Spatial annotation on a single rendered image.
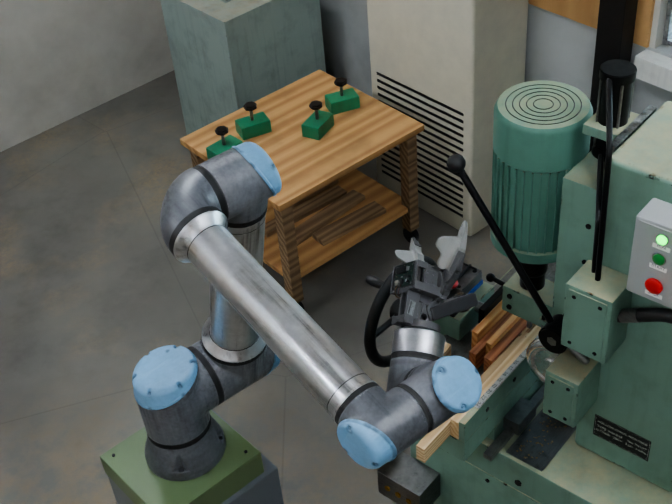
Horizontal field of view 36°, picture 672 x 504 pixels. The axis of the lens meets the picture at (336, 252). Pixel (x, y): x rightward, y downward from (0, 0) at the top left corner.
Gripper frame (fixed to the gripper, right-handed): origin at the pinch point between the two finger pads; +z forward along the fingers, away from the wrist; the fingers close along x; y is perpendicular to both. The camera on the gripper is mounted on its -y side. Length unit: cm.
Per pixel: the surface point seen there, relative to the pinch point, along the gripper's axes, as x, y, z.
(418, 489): 45, -37, -40
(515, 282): 12.2, -30.1, 0.8
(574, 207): -17.4, -15.5, 5.5
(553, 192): -13.5, -13.9, 8.9
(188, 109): 247, -45, 125
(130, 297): 213, -25, 28
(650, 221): -38.7, -10.9, -3.5
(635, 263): -32.0, -15.6, -7.8
